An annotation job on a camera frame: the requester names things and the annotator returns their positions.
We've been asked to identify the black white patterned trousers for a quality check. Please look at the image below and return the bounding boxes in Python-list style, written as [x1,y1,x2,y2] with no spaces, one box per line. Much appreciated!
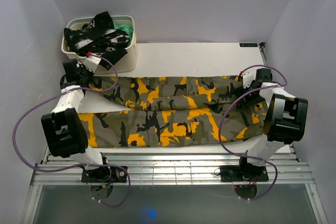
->
[64,11,131,65]

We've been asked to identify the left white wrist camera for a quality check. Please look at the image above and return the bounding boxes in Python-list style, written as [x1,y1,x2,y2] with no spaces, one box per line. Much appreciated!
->
[83,52,101,73]

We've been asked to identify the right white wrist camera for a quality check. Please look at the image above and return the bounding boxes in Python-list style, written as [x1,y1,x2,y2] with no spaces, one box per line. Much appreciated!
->
[239,72,255,89]

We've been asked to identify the yellow camouflage trousers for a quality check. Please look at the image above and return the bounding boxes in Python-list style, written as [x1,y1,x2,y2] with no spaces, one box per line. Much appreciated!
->
[79,76,268,148]

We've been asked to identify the green cloth in basket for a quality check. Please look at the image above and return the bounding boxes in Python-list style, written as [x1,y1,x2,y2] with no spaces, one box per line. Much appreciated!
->
[113,23,134,40]

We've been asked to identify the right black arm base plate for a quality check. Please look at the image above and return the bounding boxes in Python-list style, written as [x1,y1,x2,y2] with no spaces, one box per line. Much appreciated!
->
[219,165,269,182]

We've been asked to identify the blue table label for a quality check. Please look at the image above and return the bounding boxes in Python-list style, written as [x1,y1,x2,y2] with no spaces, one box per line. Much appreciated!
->
[239,42,258,47]

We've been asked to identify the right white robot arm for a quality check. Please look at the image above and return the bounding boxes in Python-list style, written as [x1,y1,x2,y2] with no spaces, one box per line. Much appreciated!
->
[237,68,308,181]

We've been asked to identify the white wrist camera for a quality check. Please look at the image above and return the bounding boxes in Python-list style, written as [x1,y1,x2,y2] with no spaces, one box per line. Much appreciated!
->
[239,72,255,89]
[83,52,101,73]

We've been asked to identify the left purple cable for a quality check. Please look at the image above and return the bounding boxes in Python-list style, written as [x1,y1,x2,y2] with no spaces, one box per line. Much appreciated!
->
[12,55,131,207]

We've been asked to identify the aluminium table edge rail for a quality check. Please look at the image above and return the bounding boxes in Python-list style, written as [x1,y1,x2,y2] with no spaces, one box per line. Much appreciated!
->
[258,42,267,66]

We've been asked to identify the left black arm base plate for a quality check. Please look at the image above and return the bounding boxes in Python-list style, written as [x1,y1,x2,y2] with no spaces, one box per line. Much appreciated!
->
[81,167,127,184]

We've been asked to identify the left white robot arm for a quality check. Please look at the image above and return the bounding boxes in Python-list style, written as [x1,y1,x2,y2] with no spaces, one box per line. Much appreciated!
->
[41,56,112,182]

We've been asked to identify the aluminium front rail frame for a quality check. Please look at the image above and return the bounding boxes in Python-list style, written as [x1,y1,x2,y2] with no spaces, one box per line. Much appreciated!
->
[31,153,315,186]

